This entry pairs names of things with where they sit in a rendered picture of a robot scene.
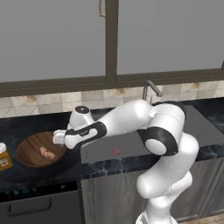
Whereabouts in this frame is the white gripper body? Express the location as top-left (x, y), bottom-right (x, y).
top-left (52, 129), bottom-right (67, 146)

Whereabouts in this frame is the pale potato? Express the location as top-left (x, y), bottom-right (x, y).
top-left (39, 146), bottom-right (56, 160)

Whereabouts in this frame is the brown wooden bowl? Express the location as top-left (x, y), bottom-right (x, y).
top-left (15, 130), bottom-right (70, 169)

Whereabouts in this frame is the grey sink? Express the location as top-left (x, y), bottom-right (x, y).
top-left (80, 104), bottom-right (217, 165)

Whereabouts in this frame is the grey lower cupboard door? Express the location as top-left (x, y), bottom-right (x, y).
top-left (170, 158), bottom-right (224, 221)
top-left (80, 170), bottom-right (151, 224)

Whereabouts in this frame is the grey cupboard door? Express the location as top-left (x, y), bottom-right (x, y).
top-left (80, 170), bottom-right (151, 224)
top-left (116, 0), bottom-right (224, 75)
top-left (0, 0), bottom-right (107, 83)
top-left (170, 158), bottom-right (224, 221)

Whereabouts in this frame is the grey upper cupboard door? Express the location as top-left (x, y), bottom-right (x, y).
top-left (116, 0), bottom-right (224, 75)
top-left (0, 0), bottom-right (107, 83)

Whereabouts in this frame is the orange jar with white lid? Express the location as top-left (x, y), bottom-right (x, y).
top-left (0, 142), bottom-right (14, 172)

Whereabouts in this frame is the black dishwasher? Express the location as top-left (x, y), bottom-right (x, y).
top-left (0, 180), bottom-right (85, 224)

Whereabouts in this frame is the grey tap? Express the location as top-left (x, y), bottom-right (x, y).
top-left (142, 80), bottom-right (164, 101)

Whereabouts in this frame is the black dishwasher handle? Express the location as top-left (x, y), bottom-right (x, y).
top-left (6, 197), bottom-right (53, 219)

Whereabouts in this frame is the brass cupboard handle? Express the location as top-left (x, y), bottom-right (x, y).
top-left (98, 0), bottom-right (106, 18)

